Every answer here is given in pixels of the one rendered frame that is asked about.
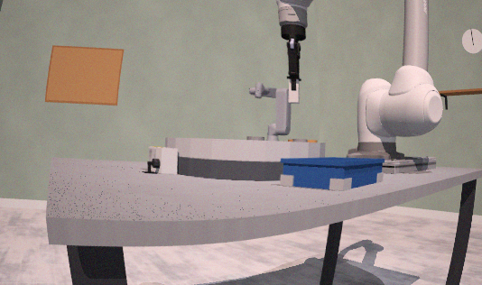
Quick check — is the blue shallow tray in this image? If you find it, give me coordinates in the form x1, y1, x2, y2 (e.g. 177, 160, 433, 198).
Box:
280, 157, 385, 191

